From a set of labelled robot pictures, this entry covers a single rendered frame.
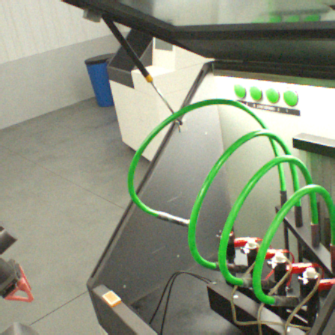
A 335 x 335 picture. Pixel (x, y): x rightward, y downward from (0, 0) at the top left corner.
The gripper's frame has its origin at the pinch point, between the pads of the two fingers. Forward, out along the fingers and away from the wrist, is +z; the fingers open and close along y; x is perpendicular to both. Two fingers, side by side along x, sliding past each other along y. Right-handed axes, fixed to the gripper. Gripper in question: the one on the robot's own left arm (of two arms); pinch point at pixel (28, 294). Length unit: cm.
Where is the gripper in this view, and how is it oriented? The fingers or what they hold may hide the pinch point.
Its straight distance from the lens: 127.2
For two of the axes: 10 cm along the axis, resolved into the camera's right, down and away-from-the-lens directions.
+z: 5.4, 6.8, 5.0
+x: -7.4, 6.7, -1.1
